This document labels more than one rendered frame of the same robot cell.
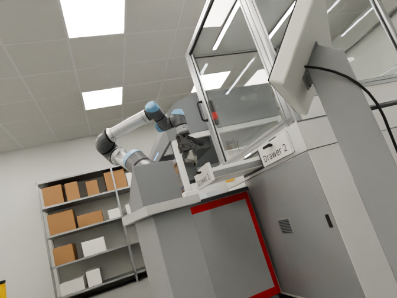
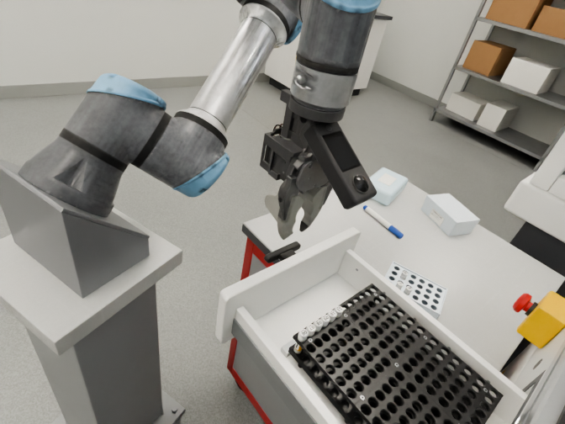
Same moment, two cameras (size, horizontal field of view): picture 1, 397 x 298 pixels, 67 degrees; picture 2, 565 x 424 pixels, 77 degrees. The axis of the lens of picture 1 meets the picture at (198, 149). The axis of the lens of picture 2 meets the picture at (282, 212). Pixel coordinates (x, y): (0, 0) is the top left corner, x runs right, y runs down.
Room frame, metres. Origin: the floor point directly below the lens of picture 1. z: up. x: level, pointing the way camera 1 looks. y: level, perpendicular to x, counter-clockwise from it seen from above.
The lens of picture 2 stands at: (1.56, -0.33, 1.31)
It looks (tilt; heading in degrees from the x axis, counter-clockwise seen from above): 36 degrees down; 63
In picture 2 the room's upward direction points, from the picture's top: 13 degrees clockwise
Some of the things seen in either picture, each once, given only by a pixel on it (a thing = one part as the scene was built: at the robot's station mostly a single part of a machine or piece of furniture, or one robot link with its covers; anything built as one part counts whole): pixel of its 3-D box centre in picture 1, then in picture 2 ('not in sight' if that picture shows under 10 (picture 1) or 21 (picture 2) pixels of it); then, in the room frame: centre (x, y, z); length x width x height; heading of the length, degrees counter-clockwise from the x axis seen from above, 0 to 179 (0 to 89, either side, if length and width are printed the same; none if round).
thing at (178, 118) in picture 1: (178, 118); (339, 11); (1.77, 0.06, 1.27); 0.09 x 0.08 x 0.11; 74
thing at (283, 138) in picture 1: (275, 150); not in sight; (1.60, -0.39, 0.87); 0.29 x 0.02 x 0.11; 20
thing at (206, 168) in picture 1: (203, 177); (294, 279); (1.79, 0.02, 0.87); 0.29 x 0.02 x 0.11; 20
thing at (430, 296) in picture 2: (210, 195); (411, 291); (2.08, 0.02, 0.78); 0.12 x 0.08 x 0.04; 128
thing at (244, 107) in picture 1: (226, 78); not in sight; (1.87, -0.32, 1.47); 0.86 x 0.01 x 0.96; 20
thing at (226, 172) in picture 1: (234, 170); (392, 384); (1.86, -0.18, 0.86); 0.40 x 0.26 x 0.06; 110
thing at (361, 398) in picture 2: not in sight; (388, 377); (1.85, -0.17, 0.87); 0.22 x 0.18 x 0.06; 110
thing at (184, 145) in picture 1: (185, 142); (303, 141); (1.77, 0.07, 1.11); 0.09 x 0.08 x 0.12; 110
